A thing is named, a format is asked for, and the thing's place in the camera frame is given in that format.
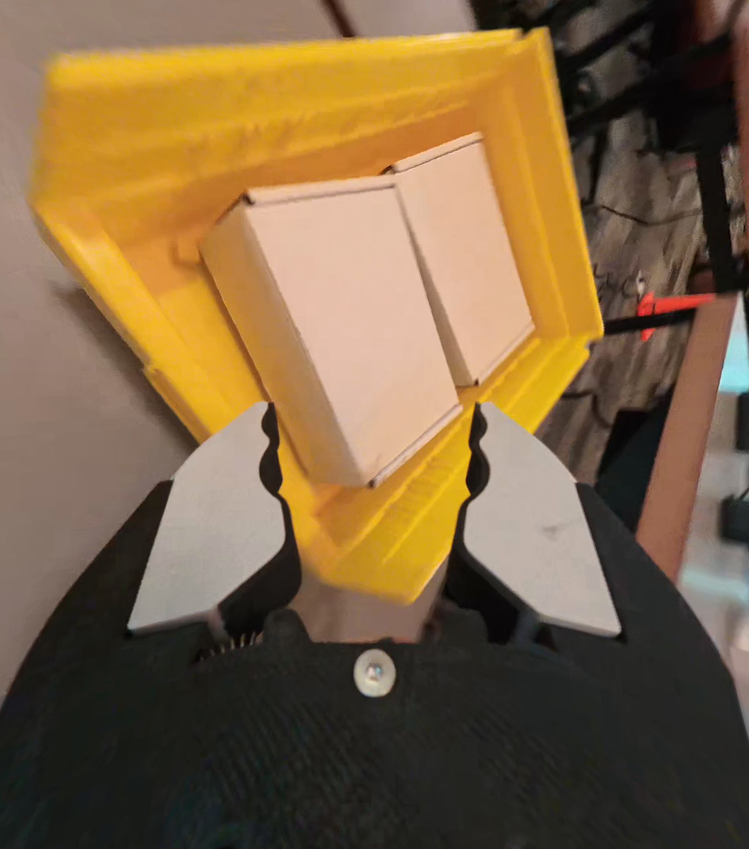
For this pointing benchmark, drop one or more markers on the yellow plastic bin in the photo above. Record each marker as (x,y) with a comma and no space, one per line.
(148,132)

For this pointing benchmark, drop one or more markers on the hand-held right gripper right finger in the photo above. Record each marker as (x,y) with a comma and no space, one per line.
(540,530)

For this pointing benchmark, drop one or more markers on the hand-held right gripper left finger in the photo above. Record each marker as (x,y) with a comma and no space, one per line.
(215,530)

